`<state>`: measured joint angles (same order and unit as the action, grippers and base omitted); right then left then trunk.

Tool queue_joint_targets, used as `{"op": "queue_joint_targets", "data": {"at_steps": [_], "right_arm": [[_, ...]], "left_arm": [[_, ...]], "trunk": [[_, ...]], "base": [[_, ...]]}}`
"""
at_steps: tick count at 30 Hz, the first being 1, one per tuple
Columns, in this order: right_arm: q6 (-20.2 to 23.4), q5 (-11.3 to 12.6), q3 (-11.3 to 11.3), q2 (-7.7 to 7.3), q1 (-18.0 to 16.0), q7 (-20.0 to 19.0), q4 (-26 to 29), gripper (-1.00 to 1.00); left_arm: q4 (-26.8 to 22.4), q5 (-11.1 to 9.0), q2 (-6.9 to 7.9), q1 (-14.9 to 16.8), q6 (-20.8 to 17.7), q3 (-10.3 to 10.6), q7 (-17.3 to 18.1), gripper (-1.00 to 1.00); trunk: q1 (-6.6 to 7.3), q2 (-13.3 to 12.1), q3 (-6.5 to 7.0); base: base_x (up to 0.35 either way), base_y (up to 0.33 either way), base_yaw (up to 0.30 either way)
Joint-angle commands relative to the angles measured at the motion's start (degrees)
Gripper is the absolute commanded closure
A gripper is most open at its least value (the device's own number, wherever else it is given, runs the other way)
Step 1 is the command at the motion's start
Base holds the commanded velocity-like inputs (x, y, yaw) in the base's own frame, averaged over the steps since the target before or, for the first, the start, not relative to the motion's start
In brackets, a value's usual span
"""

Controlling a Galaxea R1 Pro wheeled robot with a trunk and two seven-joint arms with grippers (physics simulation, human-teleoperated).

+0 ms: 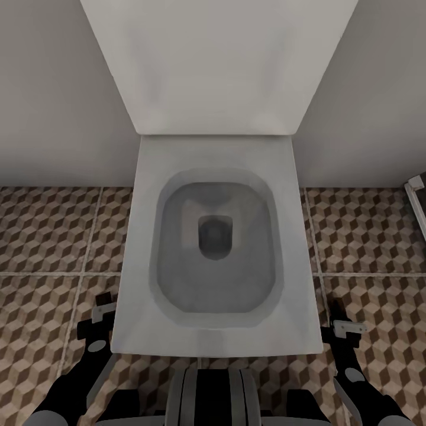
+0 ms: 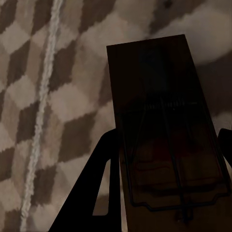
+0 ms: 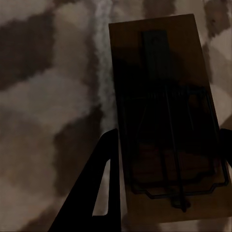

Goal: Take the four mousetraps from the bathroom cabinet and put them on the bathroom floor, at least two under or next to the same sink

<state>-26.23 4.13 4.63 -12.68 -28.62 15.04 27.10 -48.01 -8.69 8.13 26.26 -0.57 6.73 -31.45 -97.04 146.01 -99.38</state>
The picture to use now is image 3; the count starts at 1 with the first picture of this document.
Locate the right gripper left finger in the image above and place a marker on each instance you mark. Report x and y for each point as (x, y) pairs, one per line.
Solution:
(76, 213)

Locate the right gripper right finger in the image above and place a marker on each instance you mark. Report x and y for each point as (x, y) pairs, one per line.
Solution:
(226, 136)

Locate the mousetrap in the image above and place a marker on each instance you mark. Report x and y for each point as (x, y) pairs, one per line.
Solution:
(172, 152)

